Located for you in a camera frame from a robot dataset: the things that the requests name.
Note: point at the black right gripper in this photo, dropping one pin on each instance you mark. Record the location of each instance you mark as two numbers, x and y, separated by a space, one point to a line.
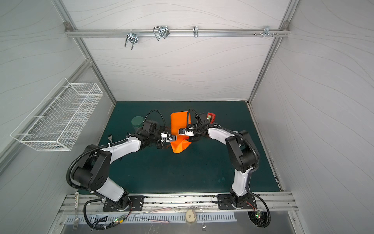
190 137

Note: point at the orange wrapping paper sheet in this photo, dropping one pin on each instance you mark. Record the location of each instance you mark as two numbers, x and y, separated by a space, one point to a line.
178 121

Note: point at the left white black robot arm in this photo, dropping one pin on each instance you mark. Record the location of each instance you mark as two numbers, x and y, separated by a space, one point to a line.
90 171

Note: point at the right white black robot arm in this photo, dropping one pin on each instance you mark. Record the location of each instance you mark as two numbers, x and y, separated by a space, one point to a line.
242 153

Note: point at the red tape dispenser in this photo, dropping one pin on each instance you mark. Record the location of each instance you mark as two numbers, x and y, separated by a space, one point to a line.
211 117

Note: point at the silver metal fork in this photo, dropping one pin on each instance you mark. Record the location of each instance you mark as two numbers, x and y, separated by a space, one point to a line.
110 138

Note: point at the white power strip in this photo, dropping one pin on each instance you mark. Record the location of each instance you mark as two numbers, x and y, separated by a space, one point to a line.
76 200

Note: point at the white slotted vent strip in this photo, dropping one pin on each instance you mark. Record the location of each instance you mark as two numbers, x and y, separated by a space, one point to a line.
160 217

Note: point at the left metal u-bolt clamp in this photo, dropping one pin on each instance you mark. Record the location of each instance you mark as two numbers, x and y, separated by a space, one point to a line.
131 39

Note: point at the metal u-bolt clamp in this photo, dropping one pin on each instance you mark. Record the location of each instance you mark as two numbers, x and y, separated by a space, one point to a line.
161 32
131 39

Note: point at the middle metal u-bolt clamp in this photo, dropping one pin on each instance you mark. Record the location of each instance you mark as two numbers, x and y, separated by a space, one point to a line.
161 32

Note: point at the right metal bolt clamp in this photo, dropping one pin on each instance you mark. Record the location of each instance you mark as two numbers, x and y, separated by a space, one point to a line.
267 32

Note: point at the fork hanging at front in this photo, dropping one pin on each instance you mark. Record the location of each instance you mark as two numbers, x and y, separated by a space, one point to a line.
76 220

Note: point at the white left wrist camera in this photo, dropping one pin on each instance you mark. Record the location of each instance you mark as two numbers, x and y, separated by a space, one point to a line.
168 137

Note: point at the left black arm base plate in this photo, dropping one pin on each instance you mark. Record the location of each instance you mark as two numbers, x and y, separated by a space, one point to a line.
130 202

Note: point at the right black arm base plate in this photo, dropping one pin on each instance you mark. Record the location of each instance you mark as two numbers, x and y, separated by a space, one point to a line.
225 201

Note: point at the small metal bracket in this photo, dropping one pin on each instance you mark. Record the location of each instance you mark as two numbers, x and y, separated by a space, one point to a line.
195 31

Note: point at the white wire basket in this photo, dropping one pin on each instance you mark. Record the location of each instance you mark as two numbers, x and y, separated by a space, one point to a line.
57 122

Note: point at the aluminium crossbar rail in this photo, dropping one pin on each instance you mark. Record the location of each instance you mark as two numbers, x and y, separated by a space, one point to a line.
174 33

